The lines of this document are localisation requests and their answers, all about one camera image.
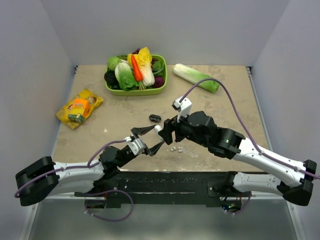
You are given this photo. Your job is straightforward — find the black earbud case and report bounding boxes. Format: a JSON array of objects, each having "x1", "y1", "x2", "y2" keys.
[{"x1": 148, "y1": 114, "x2": 162, "y2": 123}]

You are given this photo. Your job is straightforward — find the white earbud charging case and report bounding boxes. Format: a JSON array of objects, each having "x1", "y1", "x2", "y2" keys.
[{"x1": 154, "y1": 125, "x2": 163, "y2": 139}]

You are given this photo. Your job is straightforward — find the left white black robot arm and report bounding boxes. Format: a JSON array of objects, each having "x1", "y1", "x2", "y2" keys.
[{"x1": 14, "y1": 125, "x2": 164, "y2": 206}]

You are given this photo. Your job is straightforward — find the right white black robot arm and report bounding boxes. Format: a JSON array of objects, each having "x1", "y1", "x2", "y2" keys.
[{"x1": 154, "y1": 111, "x2": 317, "y2": 206}]

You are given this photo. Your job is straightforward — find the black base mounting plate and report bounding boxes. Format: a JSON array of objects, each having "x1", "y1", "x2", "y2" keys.
[{"x1": 75, "y1": 171, "x2": 249, "y2": 208}]

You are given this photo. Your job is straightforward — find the purple beet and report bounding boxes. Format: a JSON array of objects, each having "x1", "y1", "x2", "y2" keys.
[{"x1": 152, "y1": 76, "x2": 165, "y2": 89}]

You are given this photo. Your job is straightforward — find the green white bok choy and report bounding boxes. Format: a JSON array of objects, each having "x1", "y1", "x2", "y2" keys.
[{"x1": 114, "y1": 62, "x2": 138, "y2": 91}]

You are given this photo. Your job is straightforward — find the napa cabbage on table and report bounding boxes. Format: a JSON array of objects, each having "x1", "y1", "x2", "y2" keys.
[{"x1": 173, "y1": 63, "x2": 220, "y2": 94}]

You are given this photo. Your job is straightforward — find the orange toy carrot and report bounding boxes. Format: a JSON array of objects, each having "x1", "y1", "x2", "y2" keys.
[{"x1": 131, "y1": 55, "x2": 143, "y2": 82}]

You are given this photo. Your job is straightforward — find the green plastic vegetable tray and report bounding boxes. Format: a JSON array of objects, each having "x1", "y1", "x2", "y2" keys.
[{"x1": 105, "y1": 54, "x2": 168, "y2": 96}]

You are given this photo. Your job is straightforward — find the dark green spinach leaves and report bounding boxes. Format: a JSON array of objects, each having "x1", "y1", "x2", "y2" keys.
[{"x1": 151, "y1": 60, "x2": 165, "y2": 77}]

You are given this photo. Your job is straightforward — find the dark black vegetable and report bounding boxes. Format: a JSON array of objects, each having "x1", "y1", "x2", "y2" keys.
[{"x1": 104, "y1": 70, "x2": 119, "y2": 88}]

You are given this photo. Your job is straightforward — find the orange green small box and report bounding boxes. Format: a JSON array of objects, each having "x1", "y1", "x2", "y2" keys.
[{"x1": 68, "y1": 98, "x2": 90, "y2": 123}]

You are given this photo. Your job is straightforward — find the yellow leaf cabbage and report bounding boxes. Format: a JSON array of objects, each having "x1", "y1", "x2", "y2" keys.
[{"x1": 127, "y1": 47, "x2": 155, "y2": 90}]

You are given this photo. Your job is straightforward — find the round green vegetable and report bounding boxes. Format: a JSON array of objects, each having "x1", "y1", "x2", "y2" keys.
[{"x1": 107, "y1": 56, "x2": 122, "y2": 71}]

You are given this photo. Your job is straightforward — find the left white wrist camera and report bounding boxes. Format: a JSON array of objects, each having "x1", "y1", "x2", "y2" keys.
[{"x1": 124, "y1": 135, "x2": 146, "y2": 156}]

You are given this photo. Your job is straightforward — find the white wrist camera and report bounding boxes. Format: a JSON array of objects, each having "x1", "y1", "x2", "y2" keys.
[
  {"x1": 124, "y1": 135, "x2": 146, "y2": 156},
  {"x1": 172, "y1": 96, "x2": 192, "y2": 123}
]

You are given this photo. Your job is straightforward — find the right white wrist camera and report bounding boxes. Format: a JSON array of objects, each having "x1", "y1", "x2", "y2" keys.
[{"x1": 172, "y1": 96, "x2": 192, "y2": 123}]

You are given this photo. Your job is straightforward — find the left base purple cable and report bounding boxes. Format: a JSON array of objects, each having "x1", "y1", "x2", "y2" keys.
[{"x1": 79, "y1": 187, "x2": 134, "y2": 222}]

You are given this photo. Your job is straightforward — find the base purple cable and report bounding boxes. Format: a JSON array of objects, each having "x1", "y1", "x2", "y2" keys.
[
  {"x1": 79, "y1": 187, "x2": 134, "y2": 222},
  {"x1": 224, "y1": 192, "x2": 253, "y2": 216}
]

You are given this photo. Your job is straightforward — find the aluminium front rail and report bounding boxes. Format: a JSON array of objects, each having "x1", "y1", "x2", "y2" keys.
[{"x1": 45, "y1": 192, "x2": 106, "y2": 200}]

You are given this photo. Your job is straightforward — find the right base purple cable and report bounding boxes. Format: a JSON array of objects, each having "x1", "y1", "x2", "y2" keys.
[{"x1": 224, "y1": 192, "x2": 253, "y2": 216}]

